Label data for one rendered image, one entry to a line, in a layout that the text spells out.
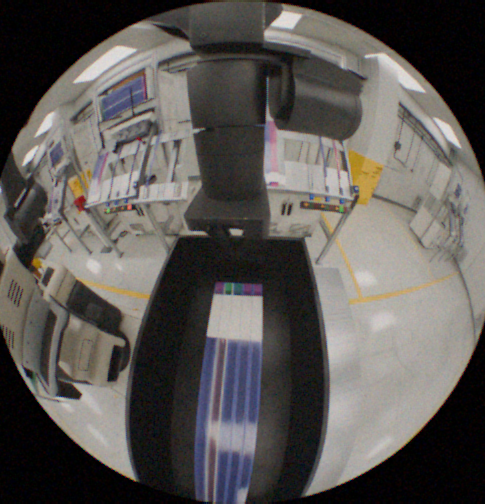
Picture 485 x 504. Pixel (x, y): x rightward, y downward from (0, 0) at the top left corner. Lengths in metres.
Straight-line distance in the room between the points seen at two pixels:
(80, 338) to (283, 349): 0.58
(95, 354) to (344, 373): 0.71
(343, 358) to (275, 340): 0.16
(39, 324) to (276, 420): 0.53
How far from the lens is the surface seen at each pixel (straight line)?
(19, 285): 0.52
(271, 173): 0.90
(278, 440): 0.27
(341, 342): 0.34
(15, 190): 0.40
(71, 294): 0.87
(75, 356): 0.63
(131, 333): 1.03
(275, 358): 0.23
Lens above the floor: 1.08
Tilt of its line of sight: 50 degrees down
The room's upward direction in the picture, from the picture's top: straight up
